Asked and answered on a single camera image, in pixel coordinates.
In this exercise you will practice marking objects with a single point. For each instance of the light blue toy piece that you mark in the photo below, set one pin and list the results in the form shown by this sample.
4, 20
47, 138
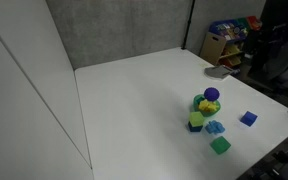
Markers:
214, 127

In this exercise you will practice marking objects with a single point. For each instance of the green bowl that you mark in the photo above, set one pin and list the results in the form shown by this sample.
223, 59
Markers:
196, 100

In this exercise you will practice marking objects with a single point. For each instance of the lime green cube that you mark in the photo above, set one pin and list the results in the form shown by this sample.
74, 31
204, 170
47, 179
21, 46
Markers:
196, 118

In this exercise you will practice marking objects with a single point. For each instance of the dark blue cube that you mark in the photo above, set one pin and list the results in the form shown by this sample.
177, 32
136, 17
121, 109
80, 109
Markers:
194, 128

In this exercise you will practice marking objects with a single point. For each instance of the yellow toy piece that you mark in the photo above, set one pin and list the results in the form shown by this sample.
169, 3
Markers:
207, 106

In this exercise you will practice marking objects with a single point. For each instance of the purple spiky ball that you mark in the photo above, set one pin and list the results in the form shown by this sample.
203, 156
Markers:
212, 94

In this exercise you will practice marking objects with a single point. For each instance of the grey metal mounting plate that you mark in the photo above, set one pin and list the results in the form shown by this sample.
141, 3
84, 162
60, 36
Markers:
217, 72

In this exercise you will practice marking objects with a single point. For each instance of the black pole stand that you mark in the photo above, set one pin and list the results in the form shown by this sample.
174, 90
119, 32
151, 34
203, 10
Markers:
188, 26

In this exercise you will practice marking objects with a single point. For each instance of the toy shelf with coloured bins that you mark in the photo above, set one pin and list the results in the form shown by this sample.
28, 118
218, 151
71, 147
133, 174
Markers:
225, 36

